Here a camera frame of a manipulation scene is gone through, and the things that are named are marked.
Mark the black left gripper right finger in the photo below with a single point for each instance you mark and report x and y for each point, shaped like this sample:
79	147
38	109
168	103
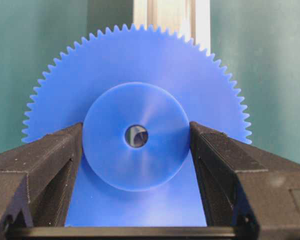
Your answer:
244	186

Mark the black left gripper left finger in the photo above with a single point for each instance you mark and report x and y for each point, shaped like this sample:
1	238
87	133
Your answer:
37	180

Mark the large blue plastic gear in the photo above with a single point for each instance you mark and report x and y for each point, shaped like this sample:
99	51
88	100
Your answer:
136	91

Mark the silver aluminium extrusion bar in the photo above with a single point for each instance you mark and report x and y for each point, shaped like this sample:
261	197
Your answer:
189	18

